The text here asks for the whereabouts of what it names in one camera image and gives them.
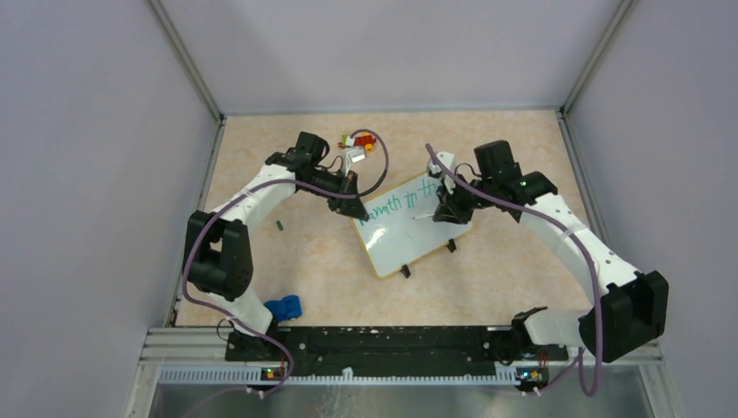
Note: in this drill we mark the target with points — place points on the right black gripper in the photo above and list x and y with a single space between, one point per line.
449 208

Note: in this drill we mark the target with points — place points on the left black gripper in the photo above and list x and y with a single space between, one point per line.
352 207

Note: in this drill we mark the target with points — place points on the yellow framed whiteboard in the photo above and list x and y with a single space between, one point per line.
391 238

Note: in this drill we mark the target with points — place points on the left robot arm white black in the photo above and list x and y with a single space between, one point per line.
218 249

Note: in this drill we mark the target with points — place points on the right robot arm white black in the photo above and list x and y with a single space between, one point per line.
628 307

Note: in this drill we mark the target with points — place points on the black whiteboard foot right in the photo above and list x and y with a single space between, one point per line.
451 245

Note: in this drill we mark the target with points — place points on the blue toy car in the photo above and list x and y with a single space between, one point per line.
285 309

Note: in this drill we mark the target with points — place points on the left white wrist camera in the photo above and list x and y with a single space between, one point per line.
350 156

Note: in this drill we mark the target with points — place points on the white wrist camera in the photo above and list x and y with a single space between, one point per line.
437 167
350 156

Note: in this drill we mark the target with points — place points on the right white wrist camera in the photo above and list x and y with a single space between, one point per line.
437 167

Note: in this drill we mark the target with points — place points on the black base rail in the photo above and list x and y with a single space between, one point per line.
434 351

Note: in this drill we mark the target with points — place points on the white slotted cable duct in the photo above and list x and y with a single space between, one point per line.
256 376

